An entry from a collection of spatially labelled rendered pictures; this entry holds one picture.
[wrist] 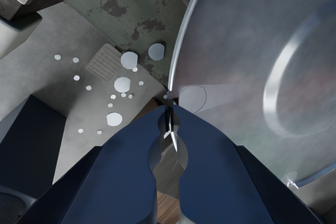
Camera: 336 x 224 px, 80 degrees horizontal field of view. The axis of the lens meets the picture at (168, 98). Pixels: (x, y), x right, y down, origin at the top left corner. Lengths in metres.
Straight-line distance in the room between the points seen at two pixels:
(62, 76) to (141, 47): 0.73
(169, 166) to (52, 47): 0.82
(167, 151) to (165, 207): 0.88
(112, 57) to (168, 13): 0.52
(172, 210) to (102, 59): 0.74
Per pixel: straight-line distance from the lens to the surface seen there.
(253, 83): 0.16
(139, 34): 0.26
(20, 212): 0.71
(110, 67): 0.77
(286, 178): 0.28
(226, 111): 0.16
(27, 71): 0.99
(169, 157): 0.17
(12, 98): 1.05
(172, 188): 0.20
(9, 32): 0.29
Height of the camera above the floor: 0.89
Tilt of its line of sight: 57 degrees down
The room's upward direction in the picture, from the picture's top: 146 degrees clockwise
